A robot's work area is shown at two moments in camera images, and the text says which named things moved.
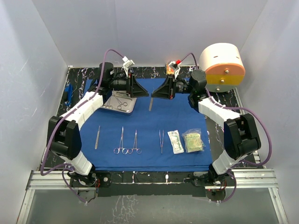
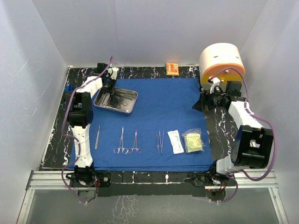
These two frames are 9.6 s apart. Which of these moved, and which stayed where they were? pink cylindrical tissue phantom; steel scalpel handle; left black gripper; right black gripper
Moved: right black gripper; left black gripper
Stayed: steel scalpel handle; pink cylindrical tissue phantom
